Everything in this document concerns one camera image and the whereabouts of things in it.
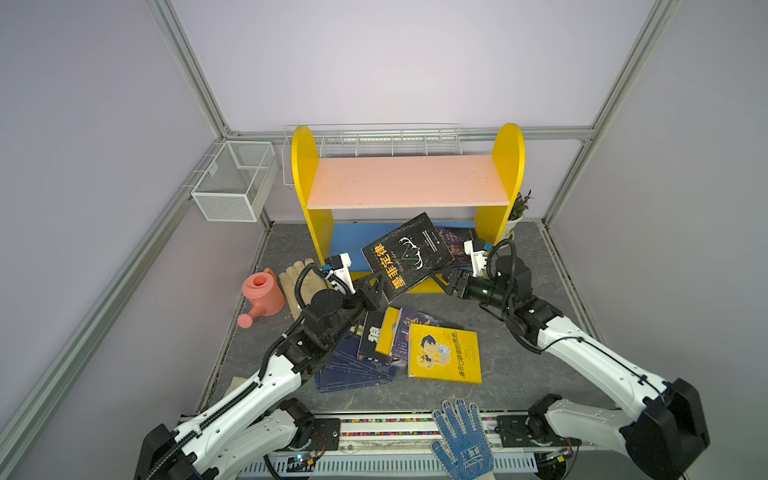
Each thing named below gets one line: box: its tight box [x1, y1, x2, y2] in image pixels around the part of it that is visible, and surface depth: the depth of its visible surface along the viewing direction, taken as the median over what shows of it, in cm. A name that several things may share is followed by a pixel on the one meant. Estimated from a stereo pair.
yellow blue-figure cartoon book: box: [375, 307, 402, 356], surface depth 88 cm
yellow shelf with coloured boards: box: [291, 124, 525, 275], surface depth 77 cm
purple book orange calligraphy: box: [392, 307, 441, 361], surface depth 86 cm
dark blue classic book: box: [327, 333, 398, 381], surface depth 82 cm
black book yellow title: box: [361, 212, 455, 302], surface depth 74 cm
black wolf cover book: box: [357, 311, 393, 366], surface depth 86 cm
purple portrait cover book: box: [435, 226, 476, 269], surface depth 98 cm
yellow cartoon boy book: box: [408, 323, 483, 385], surface depth 84 cm
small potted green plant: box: [503, 189, 535, 239], surface depth 104 cm
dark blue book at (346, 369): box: [315, 342, 397, 394], surface depth 82 cm
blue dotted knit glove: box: [431, 399, 495, 480], surface depth 74 cm
